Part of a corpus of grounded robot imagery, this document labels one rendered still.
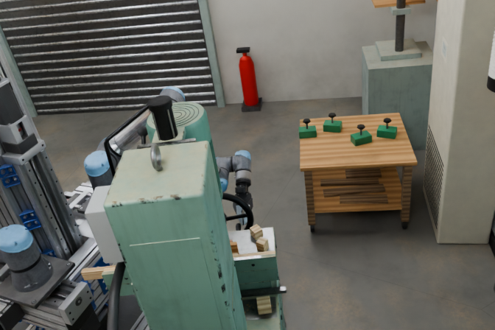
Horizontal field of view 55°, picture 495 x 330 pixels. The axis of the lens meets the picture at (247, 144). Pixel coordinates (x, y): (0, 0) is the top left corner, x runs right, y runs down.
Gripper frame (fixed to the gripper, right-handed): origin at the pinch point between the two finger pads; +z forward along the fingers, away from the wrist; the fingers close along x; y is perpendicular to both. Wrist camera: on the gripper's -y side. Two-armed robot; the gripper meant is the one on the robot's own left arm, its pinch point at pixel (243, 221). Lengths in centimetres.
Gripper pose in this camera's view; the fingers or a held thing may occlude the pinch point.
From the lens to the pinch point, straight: 211.0
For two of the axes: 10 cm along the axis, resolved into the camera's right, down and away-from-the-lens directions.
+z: 0.2, 8.7, -4.9
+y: 1.1, 4.8, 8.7
